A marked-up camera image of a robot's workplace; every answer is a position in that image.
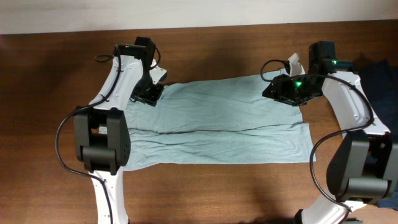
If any light teal t-shirt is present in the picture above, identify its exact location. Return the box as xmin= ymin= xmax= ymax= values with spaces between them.
xmin=125 ymin=75 xmax=312 ymax=171

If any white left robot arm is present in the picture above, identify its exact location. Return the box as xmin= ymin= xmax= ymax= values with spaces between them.
xmin=73 ymin=45 xmax=167 ymax=223

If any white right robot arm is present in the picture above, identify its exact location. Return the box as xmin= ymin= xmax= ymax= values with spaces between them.
xmin=261 ymin=58 xmax=397 ymax=224

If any dark blue folded garment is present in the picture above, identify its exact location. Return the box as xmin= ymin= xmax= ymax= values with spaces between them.
xmin=357 ymin=58 xmax=398 ymax=209

